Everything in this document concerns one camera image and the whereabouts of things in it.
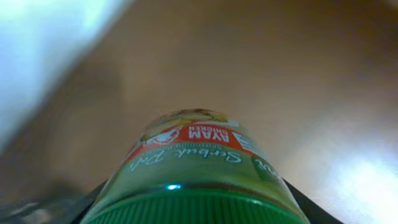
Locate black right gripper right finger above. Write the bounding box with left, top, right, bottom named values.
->
left=284, top=179, right=343, bottom=224

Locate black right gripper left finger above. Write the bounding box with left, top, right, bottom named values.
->
left=70, top=181, right=106, bottom=224

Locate green lid spice jar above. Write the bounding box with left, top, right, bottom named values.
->
left=82, top=109, right=308, bottom=223

